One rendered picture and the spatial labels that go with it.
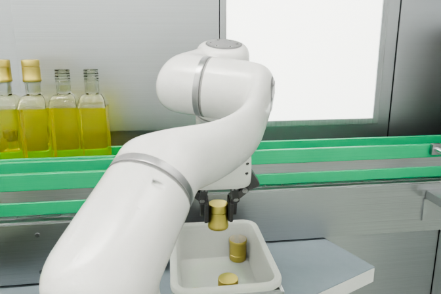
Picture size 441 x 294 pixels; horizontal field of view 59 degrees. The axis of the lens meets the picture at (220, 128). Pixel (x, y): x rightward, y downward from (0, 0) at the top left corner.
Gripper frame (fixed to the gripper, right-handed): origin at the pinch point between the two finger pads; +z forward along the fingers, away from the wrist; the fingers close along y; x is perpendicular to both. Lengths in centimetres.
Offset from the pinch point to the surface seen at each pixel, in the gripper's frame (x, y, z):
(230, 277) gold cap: 6.8, -1.5, 9.1
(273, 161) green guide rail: -18.6, -14.1, 3.0
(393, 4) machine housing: -47, -50, -25
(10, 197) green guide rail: -8.0, 37.2, 2.0
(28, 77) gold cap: -24.5, 35.9, -14.9
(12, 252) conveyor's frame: -3.4, 37.0, 10.9
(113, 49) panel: -39.6, 21.2, -16.1
